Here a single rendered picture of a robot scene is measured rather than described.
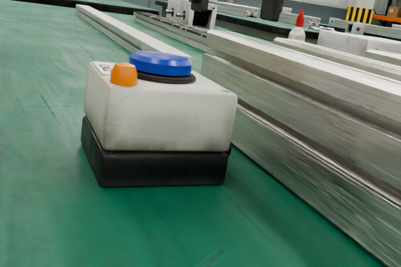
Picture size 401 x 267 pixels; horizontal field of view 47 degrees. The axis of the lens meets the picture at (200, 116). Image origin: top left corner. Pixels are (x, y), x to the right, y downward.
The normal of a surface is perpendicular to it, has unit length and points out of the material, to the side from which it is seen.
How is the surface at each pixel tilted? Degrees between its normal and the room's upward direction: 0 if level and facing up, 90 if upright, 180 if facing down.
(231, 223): 0
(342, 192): 90
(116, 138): 90
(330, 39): 90
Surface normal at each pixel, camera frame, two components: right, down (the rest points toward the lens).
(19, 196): 0.14, -0.96
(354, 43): -0.92, -0.04
